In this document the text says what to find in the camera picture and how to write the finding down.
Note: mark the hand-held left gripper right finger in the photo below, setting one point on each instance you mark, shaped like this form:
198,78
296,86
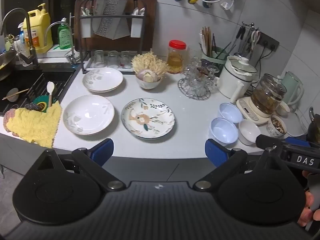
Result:
215,152

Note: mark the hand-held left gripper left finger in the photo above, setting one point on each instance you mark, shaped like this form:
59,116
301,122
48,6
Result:
103,151

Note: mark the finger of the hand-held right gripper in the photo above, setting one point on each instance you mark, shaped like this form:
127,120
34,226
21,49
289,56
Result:
297,141
268,142

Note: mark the small white bowl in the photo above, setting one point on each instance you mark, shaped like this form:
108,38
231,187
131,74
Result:
248,131

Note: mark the light blue bowl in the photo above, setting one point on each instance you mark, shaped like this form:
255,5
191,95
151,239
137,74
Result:
223,131
231,112

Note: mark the white leaf print plate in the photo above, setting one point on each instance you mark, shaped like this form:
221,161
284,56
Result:
88,113
105,78

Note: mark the colourful floral plate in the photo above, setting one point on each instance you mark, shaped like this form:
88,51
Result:
147,117

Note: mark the person's right hand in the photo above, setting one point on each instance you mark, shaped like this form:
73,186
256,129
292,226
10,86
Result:
306,215

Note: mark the patterned bowl with grains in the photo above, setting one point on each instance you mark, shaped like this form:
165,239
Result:
276,127

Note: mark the small white cup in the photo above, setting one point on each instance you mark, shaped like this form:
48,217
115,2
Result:
283,108

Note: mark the glass kettle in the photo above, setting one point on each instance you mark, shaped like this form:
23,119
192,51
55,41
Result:
268,96

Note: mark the pale green kettle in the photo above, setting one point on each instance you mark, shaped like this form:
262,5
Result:
292,87

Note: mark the white electric pot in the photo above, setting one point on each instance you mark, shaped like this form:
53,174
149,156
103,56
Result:
231,82

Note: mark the yellow dish cloth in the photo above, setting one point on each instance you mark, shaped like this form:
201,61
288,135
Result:
35,125

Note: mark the set of glass cups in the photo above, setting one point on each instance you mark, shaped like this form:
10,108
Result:
197,77

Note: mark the white bowl with onion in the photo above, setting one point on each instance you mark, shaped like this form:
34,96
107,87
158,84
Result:
148,85

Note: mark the black sink drain rack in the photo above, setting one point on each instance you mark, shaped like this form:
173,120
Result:
60,82

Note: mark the green avocado sponge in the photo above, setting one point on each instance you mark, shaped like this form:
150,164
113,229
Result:
37,102

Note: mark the dark scrubber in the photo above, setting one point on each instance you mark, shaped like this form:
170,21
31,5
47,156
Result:
31,107

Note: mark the white drip tray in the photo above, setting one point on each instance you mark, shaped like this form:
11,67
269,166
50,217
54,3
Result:
87,67

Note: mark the sliced onion and garlic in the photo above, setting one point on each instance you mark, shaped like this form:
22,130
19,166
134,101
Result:
147,76

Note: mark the clear drinking glass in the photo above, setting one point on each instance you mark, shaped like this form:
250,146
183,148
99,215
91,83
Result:
99,58
113,59

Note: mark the clear glass with red print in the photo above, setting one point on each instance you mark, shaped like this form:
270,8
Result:
125,60

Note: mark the green utensil holder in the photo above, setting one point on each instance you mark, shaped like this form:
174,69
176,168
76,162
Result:
217,55

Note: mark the pale yellow stick bundle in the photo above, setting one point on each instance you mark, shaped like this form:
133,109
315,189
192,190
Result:
147,61

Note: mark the pink cloth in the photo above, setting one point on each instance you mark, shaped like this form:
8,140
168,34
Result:
7,122

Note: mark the wooden chopsticks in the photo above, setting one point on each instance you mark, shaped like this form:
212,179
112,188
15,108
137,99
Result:
21,92

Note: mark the red lid plastic jar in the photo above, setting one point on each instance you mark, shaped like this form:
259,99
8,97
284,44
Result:
176,57

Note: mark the row of hanging utensils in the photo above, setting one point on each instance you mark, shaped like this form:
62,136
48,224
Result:
246,40

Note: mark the bundle of chopsticks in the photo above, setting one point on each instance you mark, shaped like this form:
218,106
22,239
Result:
207,41

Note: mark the black sink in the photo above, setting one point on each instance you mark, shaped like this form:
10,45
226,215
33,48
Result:
15,80

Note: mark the dark kitchen faucet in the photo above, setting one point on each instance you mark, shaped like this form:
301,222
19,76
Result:
32,55

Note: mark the green dish soap bottle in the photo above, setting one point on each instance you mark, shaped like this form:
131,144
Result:
64,37

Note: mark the white utensil cup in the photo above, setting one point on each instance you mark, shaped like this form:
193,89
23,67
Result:
85,27
136,26

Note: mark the patterned steel cleaver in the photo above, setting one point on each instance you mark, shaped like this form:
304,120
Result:
111,25

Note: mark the metal wok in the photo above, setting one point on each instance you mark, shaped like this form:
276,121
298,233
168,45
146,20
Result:
6,65

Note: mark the black kitchen rack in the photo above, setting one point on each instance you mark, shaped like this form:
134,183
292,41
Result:
111,17

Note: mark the brown cutting board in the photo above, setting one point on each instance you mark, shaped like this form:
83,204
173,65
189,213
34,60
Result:
148,25

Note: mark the yellow detergent bottle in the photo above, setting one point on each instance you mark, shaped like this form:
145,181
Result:
40,30

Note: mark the blue label bottle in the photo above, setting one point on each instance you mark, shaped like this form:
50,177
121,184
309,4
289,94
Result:
23,40

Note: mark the dark wall socket panel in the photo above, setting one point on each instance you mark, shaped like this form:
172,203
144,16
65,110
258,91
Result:
270,42

